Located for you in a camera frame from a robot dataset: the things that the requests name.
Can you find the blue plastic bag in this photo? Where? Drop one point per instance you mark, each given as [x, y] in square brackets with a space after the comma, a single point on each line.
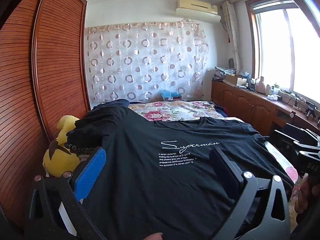
[170, 94]

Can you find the stack of papers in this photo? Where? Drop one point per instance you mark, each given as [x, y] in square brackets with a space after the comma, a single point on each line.
[223, 72]

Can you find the circle patterned sheer curtain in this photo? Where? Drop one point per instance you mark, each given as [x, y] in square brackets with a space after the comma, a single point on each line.
[145, 62]

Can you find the wooden framed window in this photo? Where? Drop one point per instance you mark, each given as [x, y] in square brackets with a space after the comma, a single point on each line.
[280, 45]

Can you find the black printed T-shirt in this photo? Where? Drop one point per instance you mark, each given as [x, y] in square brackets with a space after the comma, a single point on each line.
[175, 180]

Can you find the floral bed blanket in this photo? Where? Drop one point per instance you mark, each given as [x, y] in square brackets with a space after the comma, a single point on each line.
[175, 110]

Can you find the grey oval ornament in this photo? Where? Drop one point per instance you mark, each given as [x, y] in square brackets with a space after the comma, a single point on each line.
[231, 62]

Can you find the white wall air conditioner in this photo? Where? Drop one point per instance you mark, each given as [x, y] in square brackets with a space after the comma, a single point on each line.
[197, 7]

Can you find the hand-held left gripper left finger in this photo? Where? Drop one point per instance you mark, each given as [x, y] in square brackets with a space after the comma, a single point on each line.
[90, 172]

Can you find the yellow plush toy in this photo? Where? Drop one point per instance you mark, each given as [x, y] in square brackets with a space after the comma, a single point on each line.
[60, 155]

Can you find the person's right hand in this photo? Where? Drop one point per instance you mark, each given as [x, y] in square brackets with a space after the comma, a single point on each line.
[307, 195]

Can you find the pale bundled window curtain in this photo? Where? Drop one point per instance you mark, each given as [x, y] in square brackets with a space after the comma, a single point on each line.
[231, 30]

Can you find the wooden slatted wardrobe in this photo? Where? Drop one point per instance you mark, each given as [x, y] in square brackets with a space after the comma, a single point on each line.
[57, 55]

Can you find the white plastic jug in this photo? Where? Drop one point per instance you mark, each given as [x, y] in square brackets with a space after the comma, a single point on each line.
[260, 85]

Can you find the wooden low cabinet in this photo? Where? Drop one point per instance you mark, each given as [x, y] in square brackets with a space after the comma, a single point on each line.
[240, 102]

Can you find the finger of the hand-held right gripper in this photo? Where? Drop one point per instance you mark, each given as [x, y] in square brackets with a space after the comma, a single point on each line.
[286, 140]
[308, 148]

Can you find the cardboard box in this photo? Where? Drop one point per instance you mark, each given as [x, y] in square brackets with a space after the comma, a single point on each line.
[235, 80]

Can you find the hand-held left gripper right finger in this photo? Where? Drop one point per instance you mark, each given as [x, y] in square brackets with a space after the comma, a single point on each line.
[225, 170]

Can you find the person's left hand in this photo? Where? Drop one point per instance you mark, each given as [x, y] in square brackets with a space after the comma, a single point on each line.
[155, 237]

